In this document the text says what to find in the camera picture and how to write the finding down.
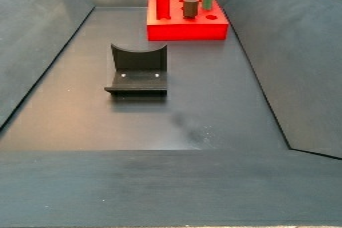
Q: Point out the red peg board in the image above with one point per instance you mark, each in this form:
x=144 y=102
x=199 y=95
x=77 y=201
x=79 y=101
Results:
x=208 y=26

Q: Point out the black curved holder stand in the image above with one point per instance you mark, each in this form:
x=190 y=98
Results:
x=140 y=71

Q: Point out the short brown cylinder peg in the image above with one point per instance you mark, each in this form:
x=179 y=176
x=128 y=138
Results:
x=190 y=9

